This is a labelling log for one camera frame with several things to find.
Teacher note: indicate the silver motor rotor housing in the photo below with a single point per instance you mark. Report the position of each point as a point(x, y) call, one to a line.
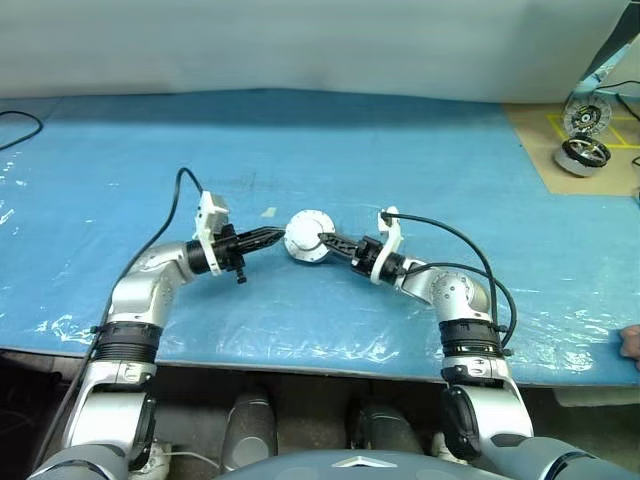
point(567, 161)
point(305, 227)

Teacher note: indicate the white sneaker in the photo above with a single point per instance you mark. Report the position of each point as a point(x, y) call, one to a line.
point(440, 447)

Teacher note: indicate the person's bare hand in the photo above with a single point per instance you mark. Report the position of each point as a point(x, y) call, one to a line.
point(632, 345)

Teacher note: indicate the grey robot torso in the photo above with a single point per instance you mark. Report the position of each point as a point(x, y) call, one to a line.
point(350, 466)

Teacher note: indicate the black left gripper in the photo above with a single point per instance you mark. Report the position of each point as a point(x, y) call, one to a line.
point(231, 247)

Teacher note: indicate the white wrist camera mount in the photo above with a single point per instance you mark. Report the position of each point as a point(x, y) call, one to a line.
point(392, 235)
point(210, 210)

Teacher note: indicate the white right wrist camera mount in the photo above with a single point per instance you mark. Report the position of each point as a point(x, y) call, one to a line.
point(392, 235)

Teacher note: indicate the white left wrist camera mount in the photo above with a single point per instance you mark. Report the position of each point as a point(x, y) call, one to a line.
point(210, 210)

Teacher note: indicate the blue plastic table cover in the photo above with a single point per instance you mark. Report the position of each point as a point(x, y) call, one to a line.
point(350, 150)

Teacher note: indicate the dark rounded robot leg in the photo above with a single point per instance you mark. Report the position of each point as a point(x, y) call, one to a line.
point(387, 430)
point(250, 432)

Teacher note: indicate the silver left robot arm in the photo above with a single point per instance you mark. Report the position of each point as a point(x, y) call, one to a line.
point(140, 300)

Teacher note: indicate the grey tripod stand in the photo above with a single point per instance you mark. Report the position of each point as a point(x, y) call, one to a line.
point(607, 50)

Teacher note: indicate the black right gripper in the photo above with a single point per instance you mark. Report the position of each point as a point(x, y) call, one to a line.
point(367, 255)

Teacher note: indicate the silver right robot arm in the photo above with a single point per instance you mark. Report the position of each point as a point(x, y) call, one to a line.
point(460, 300)

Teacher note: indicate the small beige tape piece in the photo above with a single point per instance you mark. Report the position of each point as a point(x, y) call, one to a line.
point(269, 212)

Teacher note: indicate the brown cardboard sheet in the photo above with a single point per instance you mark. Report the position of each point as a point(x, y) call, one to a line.
point(535, 145)

